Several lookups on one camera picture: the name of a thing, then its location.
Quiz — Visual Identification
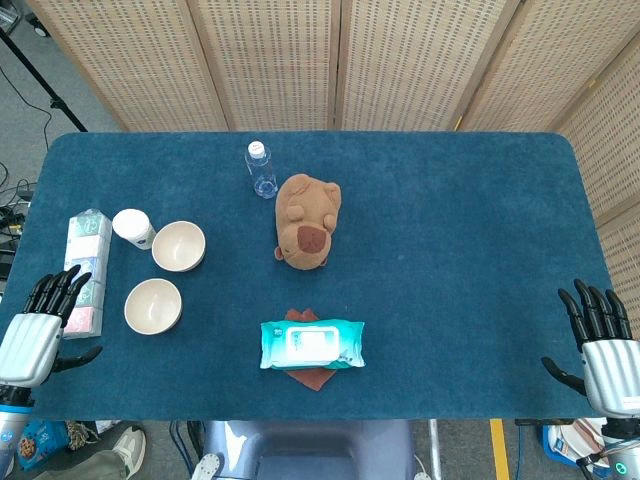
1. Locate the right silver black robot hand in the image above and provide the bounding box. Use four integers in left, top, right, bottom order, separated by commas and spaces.
541, 278, 640, 419

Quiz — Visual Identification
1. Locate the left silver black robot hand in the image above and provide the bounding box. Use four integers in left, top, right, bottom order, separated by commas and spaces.
0, 264, 104, 389

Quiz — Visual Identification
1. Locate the cream bowl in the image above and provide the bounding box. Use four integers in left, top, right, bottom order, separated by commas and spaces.
123, 278, 183, 335
151, 220, 207, 274

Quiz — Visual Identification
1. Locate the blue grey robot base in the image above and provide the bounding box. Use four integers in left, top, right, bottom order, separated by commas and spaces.
202, 419, 417, 480

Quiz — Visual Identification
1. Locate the tissue packs bundle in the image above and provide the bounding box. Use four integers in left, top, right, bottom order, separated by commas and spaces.
62, 207, 114, 341

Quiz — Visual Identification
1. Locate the blue snack bag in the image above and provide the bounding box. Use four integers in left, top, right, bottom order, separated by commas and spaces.
17, 420, 71, 471

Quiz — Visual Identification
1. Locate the yellow floor tape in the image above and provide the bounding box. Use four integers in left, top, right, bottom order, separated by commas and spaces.
488, 418, 511, 480

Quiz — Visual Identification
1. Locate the olive trouser leg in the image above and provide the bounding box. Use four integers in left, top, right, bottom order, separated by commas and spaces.
32, 449, 129, 480

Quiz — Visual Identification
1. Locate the white green sneaker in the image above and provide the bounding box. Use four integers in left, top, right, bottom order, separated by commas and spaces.
110, 424, 147, 480

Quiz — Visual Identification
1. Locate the white paper cup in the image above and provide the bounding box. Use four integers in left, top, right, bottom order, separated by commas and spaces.
111, 208, 157, 251

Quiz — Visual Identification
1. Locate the silver metal table leg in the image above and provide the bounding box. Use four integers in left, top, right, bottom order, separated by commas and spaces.
427, 418, 443, 480

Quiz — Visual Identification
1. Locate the blue table mat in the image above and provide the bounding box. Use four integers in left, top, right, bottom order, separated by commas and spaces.
0, 130, 620, 422

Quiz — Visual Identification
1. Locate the black tripod stand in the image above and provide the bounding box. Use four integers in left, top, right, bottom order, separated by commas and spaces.
0, 27, 89, 133

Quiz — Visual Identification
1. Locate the teal wet wipes pack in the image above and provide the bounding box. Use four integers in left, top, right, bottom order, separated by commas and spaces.
259, 320, 366, 371

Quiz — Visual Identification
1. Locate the brown folded cloth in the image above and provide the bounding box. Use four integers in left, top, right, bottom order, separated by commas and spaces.
283, 307, 337, 392

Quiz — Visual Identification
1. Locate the clear plastic water bottle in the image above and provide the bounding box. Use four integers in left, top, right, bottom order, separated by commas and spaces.
244, 140, 279, 200

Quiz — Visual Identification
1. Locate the brown capybara plush toy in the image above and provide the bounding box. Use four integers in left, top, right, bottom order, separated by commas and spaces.
273, 173, 343, 272

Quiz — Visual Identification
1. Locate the woven folding screen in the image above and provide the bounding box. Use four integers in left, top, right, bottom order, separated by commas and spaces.
24, 0, 640, 346

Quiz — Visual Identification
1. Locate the black cables bundle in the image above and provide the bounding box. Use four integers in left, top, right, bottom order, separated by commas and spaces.
0, 160, 36, 281

